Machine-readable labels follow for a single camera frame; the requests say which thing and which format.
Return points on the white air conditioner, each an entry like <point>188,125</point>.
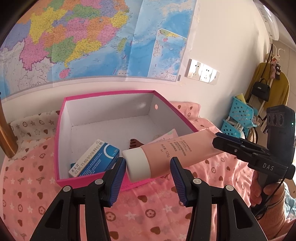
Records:
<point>269,20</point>

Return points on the black handbag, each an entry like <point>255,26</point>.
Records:
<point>261,89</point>

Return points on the colourful wall map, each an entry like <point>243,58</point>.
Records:
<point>43,42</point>

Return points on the blue plastic basket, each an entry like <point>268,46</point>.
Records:
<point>240,119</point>

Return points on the pink cream tube white cap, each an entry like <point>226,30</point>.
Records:
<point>153,160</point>

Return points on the wooden bed post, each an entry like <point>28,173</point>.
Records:
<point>8,139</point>

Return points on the brown wooden object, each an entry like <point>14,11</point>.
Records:
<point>134,143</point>

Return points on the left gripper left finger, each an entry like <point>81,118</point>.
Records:
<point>61,221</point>

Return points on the white wall socket panel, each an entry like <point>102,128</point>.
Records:
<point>201,72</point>

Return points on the right hand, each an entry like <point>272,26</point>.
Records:
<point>256,191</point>

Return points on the blue white medicine box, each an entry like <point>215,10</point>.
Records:
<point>99,158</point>

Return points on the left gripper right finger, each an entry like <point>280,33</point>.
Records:
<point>235,220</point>

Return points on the pink cardboard box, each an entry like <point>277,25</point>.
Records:
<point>114,117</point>

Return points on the pink paper packet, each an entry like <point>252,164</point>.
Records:
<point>169,135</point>

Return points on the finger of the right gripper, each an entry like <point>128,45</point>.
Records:
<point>243,156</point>
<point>228,144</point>

